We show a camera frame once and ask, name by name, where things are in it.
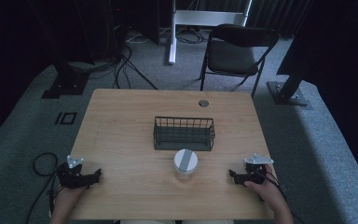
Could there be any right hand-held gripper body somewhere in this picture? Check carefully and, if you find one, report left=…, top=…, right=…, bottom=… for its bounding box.
left=243, top=152, right=275, bottom=185

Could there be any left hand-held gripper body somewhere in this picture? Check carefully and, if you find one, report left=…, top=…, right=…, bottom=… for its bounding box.
left=57, top=155, right=90, bottom=189

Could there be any clear jar with white lid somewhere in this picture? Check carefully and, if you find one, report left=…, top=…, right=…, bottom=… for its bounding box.
left=172, top=148, right=200, bottom=182

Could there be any black wire basket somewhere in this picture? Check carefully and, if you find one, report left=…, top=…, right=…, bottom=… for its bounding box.
left=152, top=116, right=216, bottom=152

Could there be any person's left hand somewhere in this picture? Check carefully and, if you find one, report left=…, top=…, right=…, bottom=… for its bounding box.
left=54, top=185, right=88, bottom=213

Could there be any person's right hand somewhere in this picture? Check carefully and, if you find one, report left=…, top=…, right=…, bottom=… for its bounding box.
left=243, top=163, right=285, bottom=210

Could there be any black slanted stand base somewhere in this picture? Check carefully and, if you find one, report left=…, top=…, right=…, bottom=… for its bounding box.
left=266, top=69, right=313, bottom=110

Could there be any black folding chair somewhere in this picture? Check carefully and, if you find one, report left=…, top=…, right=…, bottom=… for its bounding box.
left=199, top=23, right=280, bottom=99

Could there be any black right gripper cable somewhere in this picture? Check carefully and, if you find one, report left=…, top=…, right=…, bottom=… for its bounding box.
left=255, top=170, right=306, bottom=224

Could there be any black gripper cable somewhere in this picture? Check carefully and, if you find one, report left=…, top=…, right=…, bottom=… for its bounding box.
left=23, top=151, right=63, bottom=224
left=255, top=170, right=306, bottom=224

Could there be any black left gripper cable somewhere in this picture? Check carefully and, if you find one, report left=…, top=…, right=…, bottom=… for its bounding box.
left=23, top=151, right=63, bottom=224

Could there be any black stand with base plate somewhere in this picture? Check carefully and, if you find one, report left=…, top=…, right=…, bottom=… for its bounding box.
left=40, top=46, right=91, bottom=100

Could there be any bundle of black floor cables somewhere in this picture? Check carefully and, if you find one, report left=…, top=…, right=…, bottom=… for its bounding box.
left=68, top=27, right=209, bottom=91

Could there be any white desk frame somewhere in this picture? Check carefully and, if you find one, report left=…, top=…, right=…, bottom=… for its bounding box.
left=167, top=0, right=254, bottom=65

